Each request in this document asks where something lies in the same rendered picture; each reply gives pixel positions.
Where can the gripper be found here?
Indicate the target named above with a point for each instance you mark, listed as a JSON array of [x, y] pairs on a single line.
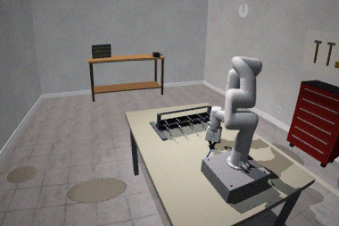
[[213, 135]]

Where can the black metal rack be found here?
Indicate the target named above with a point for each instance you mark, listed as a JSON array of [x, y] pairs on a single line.
[[180, 122]]

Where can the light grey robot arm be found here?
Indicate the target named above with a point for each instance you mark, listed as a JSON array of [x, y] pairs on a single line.
[[244, 79]]

